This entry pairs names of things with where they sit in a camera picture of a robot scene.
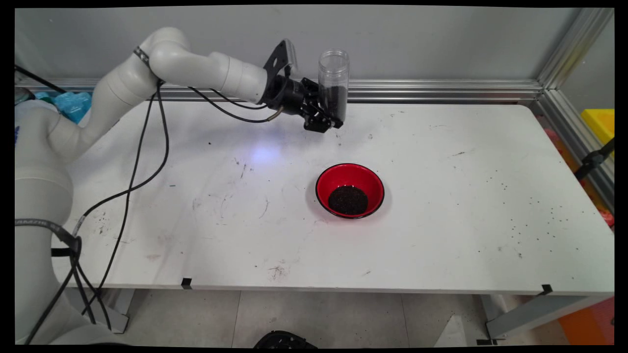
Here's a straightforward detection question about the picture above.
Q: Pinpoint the black cable with metal plug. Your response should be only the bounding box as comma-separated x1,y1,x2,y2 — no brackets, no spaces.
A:
74,81,285,236

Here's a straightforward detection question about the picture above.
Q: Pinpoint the long horizontal aluminium frame rail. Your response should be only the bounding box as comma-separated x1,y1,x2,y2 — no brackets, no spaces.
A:
15,78,543,103

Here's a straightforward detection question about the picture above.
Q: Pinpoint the red bowl with black rim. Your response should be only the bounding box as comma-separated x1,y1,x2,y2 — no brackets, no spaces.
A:
315,163,385,220

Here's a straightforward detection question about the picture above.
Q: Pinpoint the thin black cable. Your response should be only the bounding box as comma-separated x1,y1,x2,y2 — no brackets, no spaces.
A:
81,74,292,314

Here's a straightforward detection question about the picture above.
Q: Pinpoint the grey metal table leg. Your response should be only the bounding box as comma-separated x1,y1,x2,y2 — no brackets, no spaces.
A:
486,294,611,341
74,288,135,334

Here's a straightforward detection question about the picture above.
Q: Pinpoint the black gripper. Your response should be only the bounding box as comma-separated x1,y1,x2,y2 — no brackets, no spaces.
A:
259,75,343,133

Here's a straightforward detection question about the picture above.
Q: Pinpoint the black round floor object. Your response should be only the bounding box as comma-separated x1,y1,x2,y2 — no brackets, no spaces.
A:
253,330,318,349

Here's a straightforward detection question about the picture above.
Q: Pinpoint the yellow plastic box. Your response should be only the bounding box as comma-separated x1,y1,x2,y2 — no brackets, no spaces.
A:
581,109,615,150

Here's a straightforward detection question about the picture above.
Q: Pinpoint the black clamp handle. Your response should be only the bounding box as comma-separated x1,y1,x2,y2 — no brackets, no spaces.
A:
574,139,615,180

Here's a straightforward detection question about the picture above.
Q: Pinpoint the blue plastic bag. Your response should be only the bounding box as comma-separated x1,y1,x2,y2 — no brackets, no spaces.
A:
34,91,93,124

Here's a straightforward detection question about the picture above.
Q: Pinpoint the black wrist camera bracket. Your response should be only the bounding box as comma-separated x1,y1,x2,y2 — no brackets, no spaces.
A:
262,39,298,79

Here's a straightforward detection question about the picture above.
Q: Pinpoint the upright aluminium frame post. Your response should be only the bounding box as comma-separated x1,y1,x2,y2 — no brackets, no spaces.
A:
537,7,614,90

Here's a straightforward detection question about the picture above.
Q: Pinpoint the short aluminium frame rail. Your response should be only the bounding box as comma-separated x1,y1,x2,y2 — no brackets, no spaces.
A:
537,88,615,211

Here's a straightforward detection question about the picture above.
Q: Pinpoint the orange plastic box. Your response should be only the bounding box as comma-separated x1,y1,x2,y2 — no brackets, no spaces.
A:
557,297,615,345

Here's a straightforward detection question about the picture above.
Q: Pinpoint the clear plastic jar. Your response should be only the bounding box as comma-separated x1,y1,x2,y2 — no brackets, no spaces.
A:
318,49,350,123

